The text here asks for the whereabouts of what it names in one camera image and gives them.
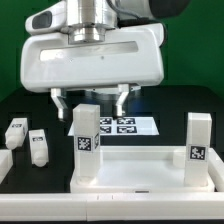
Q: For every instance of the white left corner block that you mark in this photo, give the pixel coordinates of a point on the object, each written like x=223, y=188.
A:
x=6, y=162

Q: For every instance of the white marker plate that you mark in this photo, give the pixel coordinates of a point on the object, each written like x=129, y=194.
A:
x=126, y=126

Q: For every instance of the white desk top tray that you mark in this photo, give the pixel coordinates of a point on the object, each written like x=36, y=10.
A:
x=147, y=169

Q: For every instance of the white front rail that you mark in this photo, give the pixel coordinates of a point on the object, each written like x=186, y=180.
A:
x=109, y=206

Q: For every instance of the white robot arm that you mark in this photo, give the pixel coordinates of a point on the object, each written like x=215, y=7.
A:
x=96, y=45

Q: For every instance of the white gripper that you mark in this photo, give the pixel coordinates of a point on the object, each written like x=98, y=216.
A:
x=78, y=45

